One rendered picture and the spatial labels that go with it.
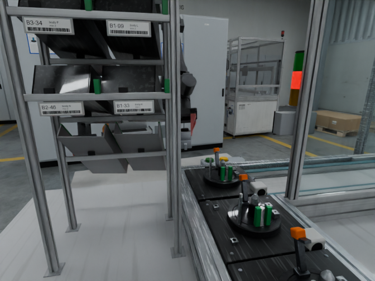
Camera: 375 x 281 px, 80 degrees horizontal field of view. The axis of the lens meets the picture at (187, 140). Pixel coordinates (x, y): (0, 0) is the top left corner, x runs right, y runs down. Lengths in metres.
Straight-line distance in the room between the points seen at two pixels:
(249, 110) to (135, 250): 4.63
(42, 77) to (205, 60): 3.51
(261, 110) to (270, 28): 5.66
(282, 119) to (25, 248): 0.85
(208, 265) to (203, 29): 3.75
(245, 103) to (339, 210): 4.25
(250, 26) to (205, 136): 6.55
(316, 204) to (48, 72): 0.87
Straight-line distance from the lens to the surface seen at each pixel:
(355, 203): 1.01
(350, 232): 0.95
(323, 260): 0.62
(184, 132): 0.82
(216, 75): 4.09
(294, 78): 0.76
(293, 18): 11.23
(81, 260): 0.76
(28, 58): 3.79
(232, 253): 0.56
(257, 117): 5.30
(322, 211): 0.93
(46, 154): 3.95
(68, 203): 0.84
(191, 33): 3.95
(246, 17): 9.92
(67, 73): 0.61
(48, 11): 0.56
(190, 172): 0.93
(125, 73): 0.59
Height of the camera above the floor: 1.35
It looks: 16 degrees down
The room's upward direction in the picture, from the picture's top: straight up
